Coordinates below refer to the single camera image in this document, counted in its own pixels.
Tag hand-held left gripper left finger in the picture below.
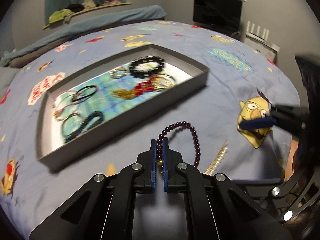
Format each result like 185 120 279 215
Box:
29 139 157 240

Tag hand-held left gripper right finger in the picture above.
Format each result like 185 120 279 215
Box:
162 139 293 240

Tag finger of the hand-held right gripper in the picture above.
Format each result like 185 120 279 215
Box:
232 142 320 230
238 104 308 137

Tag dark purple beaded bracelet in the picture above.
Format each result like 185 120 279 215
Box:
156 121 201 175

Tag grey cardboard box tray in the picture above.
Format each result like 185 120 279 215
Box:
37 44 209 172

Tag blue beaded bracelet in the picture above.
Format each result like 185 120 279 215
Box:
66 110 103 143

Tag red bead tassel pendant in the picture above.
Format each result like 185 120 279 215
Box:
113 79 157 99

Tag thin metal bangles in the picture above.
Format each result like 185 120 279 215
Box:
151 74 176 90

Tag silver wire bangle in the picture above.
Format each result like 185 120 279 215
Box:
61 112 82 142

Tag gold charm bracelet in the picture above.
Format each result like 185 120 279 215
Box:
109 66 128 79

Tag black cord bracelet with charm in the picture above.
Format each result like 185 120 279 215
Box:
72 85 97 103

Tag person's leg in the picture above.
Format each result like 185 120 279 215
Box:
284 140 302 180

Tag white router with antennas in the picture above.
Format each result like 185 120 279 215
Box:
244 20 280 53

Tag green printed paper sheet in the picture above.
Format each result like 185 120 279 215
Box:
54 60 193 143

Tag black flat screen monitor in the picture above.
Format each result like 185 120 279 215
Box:
193 0 243 30

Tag teal blanket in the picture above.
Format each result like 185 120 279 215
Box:
0 5 167 61

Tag wooden window sill shelf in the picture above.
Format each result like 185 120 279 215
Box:
42 2 132 30

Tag grey blanket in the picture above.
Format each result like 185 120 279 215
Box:
7 56 40 68

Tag green cloth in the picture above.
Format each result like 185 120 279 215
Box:
49 9 72 23

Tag black beaded bracelet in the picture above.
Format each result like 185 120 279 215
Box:
129 56 165 78

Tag pink string bracelet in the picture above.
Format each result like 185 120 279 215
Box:
53 90 83 121

